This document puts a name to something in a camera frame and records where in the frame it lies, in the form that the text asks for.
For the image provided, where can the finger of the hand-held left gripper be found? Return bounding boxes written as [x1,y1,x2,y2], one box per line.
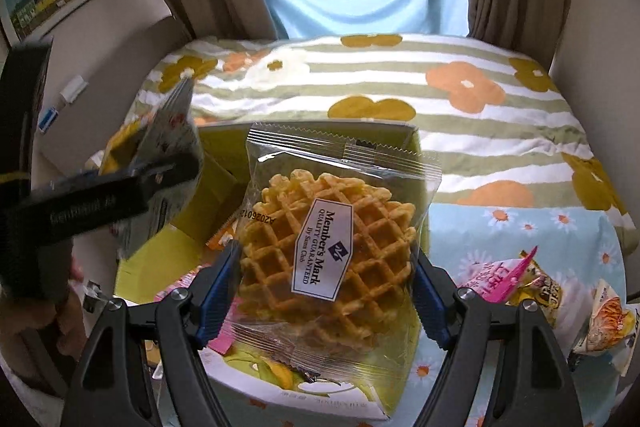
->
[132,153,201,208]

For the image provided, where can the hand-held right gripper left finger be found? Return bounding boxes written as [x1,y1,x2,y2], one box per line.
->
[60,241,244,427]

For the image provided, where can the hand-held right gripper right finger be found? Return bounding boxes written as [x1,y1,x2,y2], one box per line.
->
[412,251,586,427]

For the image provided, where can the yellow and silver snack packet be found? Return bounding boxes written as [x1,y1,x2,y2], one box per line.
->
[99,76,204,260]

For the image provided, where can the pink packet white letters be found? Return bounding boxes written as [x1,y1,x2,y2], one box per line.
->
[459,246,540,304]

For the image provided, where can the yellow-green cardboard box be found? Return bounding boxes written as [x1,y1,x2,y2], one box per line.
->
[114,122,432,423]

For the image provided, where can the gold and dark snack packet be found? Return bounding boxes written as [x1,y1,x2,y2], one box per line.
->
[507,256,565,329]

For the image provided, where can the clear waffle packet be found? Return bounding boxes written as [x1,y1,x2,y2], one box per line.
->
[220,122,442,383]

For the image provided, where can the white and orange snack packet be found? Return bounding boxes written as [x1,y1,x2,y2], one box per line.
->
[570,279,640,378]

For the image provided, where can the person's left hand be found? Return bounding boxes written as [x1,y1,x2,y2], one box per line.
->
[0,287,90,370]

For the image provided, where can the grey headboard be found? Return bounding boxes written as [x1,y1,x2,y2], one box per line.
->
[30,17,195,188]

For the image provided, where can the floral striped blanket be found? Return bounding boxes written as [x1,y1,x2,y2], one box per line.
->
[102,33,632,233]

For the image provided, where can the blue and white wall fixture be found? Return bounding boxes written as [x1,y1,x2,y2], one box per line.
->
[37,106,60,136]

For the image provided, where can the white wall switch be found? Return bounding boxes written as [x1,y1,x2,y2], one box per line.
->
[60,75,90,104]

